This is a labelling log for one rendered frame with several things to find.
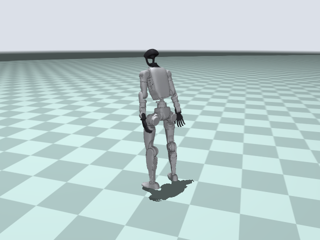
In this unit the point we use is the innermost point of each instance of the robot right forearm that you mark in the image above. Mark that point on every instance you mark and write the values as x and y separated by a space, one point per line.
176 103

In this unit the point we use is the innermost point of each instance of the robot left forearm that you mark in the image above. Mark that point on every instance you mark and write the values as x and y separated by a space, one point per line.
142 104

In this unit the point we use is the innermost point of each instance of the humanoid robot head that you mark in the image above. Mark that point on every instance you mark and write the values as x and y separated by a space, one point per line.
151 54

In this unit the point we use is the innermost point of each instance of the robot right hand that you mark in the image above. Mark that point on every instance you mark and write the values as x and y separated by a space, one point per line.
179 118

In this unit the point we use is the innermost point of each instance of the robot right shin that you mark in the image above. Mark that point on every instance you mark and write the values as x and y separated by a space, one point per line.
172 156

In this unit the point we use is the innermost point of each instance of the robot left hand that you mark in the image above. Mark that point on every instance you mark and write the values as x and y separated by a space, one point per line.
143 119

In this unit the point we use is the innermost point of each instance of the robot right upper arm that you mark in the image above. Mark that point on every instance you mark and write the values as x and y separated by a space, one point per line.
171 84

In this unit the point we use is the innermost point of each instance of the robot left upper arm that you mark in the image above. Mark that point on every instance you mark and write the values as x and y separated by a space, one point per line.
144 75

